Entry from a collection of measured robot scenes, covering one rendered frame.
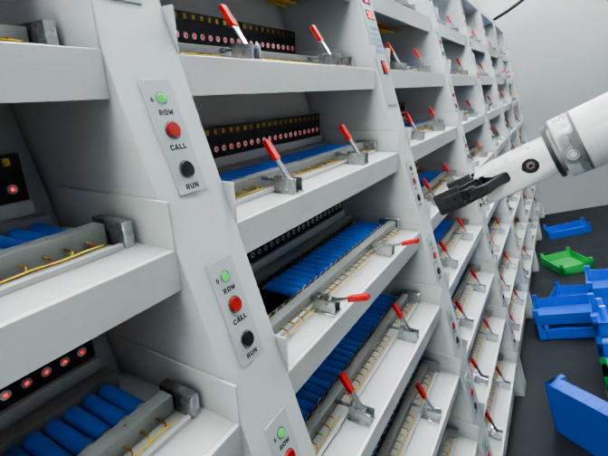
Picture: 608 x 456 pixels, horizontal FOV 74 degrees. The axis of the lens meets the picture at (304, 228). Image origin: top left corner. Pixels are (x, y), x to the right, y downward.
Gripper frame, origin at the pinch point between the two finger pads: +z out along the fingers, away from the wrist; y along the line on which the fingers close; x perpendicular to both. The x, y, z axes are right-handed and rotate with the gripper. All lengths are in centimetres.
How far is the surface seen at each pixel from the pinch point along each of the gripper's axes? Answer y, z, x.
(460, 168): 100, 21, -4
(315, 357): -23.3, 20.2, -10.7
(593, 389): 107, 16, -108
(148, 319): -39.8, 25.3, 5.7
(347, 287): -5.4, 21.8, -7.1
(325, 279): -8.6, 23.1, -3.6
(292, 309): -20.1, 22.8, -3.9
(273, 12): 27, 26, 56
